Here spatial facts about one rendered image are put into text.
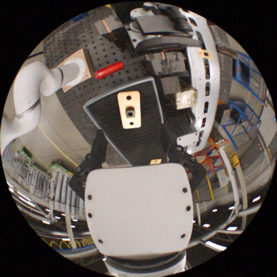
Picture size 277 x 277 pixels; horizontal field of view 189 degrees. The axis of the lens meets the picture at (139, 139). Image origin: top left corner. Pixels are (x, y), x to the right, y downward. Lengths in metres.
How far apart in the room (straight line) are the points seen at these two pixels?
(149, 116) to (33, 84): 0.33
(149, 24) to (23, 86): 0.29
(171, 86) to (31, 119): 0.40
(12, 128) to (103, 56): 0.58
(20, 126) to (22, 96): 0.08
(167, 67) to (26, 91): 0.37
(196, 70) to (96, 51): 0.54
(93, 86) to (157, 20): 0.59
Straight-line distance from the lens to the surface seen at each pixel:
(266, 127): 8.18
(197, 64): 0.40
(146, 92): 0.17
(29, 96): 0.31
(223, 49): 0.51
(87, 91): 0.71
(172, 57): 0.27
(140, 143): 0.26
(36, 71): 0.31
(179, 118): 0.44
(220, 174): 10.63
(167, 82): 0.25
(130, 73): 0.63
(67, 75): 0.47
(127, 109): 0.18
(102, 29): 0.28
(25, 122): 0.33
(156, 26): 0.19
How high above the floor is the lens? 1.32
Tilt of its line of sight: 41 degrees down
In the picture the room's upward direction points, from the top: 173 degrees clockwise
